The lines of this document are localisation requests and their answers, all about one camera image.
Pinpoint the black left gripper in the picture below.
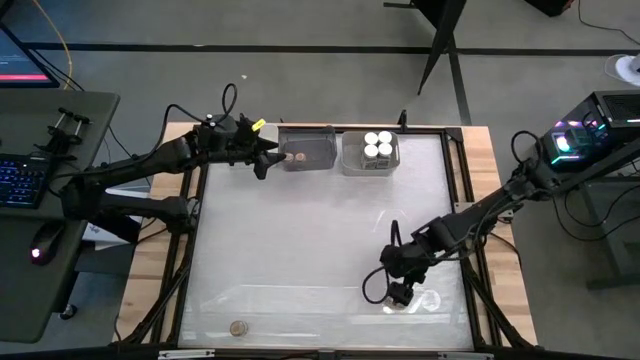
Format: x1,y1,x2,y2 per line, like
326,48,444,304
194,115,289,180

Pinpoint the grey translucent plastic bin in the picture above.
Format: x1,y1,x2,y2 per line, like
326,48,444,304
277,124,337,173

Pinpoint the pale grey plastic bin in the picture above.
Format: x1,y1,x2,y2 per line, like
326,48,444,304
341,130,401,177

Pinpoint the black clamp stand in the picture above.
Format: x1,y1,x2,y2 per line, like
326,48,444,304
34,107,94,156

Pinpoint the dark metal side stand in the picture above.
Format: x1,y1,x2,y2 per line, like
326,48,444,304
549,144,640,291

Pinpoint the black computer mouse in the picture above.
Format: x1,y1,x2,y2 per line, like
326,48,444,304
28,219,66,266

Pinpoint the computer case with coloured lights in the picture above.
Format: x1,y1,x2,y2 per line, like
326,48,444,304
534,89,640,174

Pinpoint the blue backlit keyboard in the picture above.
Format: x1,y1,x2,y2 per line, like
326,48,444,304
0,154,51,210

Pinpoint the computer monitor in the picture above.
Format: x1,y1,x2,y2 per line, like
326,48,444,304
0,24,60,89

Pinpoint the grey desk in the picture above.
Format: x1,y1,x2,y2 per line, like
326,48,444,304
0,89,121,344

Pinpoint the black floor box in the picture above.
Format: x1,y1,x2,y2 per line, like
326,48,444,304
524,0,576,19

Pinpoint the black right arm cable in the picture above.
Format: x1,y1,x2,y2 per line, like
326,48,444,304
361,219,401,305

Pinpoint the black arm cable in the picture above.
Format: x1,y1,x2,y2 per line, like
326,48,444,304
154,82,239,151
361,219,401,305

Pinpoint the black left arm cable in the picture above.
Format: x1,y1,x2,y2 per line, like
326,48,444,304
154,82,239,151

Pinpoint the black aluminium table frame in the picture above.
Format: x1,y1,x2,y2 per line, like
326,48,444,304
112,123,539,360

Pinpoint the yellow cable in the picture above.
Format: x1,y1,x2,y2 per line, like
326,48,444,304
32,0,74,91

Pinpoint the black floor cable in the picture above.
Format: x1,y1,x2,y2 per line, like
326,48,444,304
577,0,640,46

